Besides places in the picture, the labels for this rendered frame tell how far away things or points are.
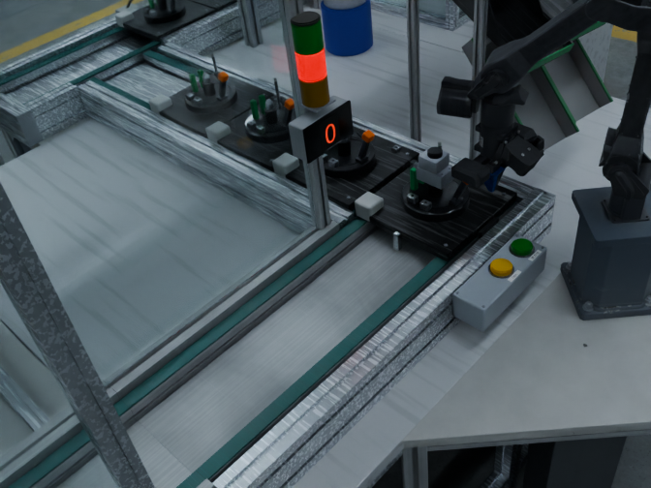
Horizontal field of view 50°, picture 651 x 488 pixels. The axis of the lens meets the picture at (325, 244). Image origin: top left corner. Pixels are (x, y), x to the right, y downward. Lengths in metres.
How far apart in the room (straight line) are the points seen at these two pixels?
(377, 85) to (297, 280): 0.91
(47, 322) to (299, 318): 0.75
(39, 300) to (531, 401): 0.88
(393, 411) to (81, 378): 0.67
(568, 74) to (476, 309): 0.68
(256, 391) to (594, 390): 0.58
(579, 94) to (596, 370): 0.69
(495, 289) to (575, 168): 0.56
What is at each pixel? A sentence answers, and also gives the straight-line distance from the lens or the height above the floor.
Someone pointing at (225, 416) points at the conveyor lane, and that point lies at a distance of 1.23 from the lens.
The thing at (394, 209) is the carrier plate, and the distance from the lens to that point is 1.47.
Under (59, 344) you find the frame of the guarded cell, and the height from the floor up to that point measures 1.43.
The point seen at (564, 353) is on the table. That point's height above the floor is 0.86.
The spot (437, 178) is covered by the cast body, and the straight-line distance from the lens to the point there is 1.42.
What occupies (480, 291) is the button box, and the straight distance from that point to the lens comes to 1.31.
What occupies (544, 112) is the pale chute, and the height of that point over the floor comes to 1.04.
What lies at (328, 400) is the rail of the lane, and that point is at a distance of 1.16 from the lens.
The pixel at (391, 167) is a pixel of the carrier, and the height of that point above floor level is 0.97.
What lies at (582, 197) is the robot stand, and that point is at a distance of 1.37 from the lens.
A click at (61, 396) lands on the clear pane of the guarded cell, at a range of 0.73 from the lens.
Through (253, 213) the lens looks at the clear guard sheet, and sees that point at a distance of 1.30.
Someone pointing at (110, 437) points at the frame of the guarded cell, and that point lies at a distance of 0.79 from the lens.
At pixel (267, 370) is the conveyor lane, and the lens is 1.27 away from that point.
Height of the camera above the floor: 1.89
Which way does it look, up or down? 41 degrees down
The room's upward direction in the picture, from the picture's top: 8 degrees counter-clockwise
